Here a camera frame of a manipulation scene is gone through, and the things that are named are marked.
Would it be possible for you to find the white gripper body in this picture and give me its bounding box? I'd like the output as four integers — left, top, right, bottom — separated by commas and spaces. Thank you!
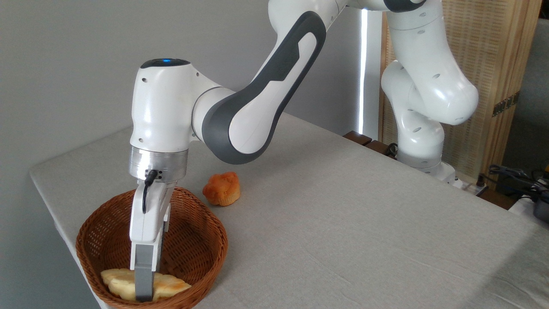
130, 180, 177, 245

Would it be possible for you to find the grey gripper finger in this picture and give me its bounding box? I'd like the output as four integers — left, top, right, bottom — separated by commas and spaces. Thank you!
159, 202, 172, 273
135, 242, 163, 302

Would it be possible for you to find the pale flower-shaped bread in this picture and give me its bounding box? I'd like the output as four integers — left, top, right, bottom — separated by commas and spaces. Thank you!
100, 269, 193, 302

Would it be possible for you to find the brown wicker basket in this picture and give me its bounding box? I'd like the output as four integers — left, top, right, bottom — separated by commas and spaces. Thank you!
76, 187, 229, 309

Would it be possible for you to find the orange muffin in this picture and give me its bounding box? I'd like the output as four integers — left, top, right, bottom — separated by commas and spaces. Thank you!
202, 172, 241, 207

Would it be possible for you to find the grey tablecloth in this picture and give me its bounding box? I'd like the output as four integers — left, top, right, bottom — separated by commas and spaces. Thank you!
29, 112, 549, 309

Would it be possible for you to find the dark wooden block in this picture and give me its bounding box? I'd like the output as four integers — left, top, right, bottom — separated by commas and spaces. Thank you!
365, 140, 398, 160
343, 131, 373, 146

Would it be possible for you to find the white power strip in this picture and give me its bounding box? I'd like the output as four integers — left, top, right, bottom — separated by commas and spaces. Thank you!
446, 172, 489, 197

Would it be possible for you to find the metal screen hinge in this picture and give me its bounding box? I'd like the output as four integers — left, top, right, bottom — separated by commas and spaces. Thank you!
492, 91, 521, 117

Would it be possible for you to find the wooden rattan folding screen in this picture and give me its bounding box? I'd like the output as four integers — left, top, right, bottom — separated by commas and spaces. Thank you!
378, 0, 543, 190

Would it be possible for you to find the dark grey round object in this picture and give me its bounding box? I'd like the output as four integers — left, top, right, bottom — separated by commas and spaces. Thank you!
534, 200, 549, 223

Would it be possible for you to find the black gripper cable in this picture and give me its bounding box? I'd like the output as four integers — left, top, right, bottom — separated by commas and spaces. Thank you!
142, 170, 158, 214

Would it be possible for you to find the black cable bundle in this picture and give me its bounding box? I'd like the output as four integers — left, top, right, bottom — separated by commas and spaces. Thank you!
488, 164, 549, 194

